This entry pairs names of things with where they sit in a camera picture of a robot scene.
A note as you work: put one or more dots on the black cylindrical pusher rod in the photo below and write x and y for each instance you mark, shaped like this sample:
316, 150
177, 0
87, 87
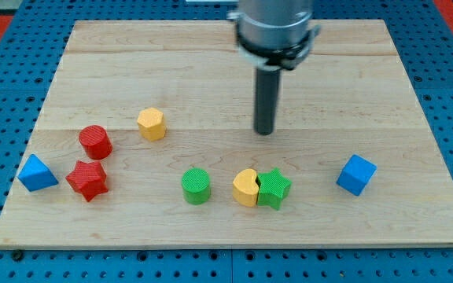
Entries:
266, 100

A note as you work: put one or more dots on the yellow heart block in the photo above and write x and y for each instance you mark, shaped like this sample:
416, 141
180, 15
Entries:
245, 188

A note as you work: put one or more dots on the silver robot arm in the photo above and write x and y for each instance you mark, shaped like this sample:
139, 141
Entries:
274, 36

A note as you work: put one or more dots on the yellow hexagon block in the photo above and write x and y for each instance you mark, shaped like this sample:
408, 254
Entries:
151, 124

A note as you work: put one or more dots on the green star block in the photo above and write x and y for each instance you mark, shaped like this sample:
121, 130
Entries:
274, 188

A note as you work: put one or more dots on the green cylinder block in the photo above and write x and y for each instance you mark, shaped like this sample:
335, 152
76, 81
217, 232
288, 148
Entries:
196, 186

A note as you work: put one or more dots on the blue cube block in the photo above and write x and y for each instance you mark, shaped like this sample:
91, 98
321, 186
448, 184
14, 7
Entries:
356, 174

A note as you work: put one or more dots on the wooden board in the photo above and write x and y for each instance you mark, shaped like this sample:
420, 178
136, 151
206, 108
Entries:
350, 96

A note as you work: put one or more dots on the red cylinder block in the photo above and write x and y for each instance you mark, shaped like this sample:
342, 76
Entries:
95, 142

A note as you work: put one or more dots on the red star block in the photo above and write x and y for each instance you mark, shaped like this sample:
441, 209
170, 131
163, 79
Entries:
88, 179

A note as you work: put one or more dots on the blue triangle block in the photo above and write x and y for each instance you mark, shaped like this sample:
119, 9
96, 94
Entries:
35, 175

